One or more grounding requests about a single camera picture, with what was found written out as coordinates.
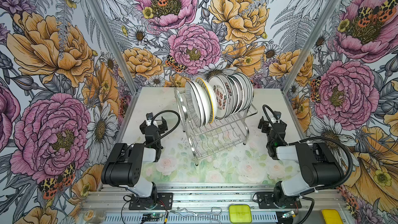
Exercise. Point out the small green circuit board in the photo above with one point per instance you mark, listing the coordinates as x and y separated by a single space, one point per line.
151 217

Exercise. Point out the white plate row middle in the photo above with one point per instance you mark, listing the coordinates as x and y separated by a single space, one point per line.
240 93

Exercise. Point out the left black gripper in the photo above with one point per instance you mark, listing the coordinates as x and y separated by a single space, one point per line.
154 123

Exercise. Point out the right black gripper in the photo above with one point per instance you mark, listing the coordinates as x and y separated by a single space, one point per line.
270 124

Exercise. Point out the yellow rimmed white plate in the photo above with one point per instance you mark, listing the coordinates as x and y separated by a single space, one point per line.
211 96

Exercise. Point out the red floral pattern plate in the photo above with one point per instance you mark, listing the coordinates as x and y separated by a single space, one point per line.
221 96

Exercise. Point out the plain white plate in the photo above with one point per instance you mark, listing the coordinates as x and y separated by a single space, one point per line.
204 100

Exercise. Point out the black striped rim plate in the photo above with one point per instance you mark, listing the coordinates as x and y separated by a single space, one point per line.
191 96

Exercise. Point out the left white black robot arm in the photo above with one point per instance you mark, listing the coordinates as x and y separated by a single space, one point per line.
124 165

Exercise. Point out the yellow box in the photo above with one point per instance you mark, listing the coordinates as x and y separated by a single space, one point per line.
331 216

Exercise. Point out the chrome wire dish rack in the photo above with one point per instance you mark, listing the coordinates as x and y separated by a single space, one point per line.
215 137

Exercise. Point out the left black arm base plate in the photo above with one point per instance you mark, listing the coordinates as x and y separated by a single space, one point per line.
163 201

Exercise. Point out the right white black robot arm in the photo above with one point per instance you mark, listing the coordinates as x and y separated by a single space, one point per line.
319 168

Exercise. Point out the green square lid box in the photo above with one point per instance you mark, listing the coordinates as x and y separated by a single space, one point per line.
240 214

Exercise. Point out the red dotted rim plate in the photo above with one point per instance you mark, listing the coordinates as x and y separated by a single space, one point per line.
230 94

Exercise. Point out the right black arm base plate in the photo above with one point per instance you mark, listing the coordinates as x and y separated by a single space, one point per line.
267 200

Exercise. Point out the bent metal wire hook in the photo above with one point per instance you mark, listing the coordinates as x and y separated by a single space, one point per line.
213 216

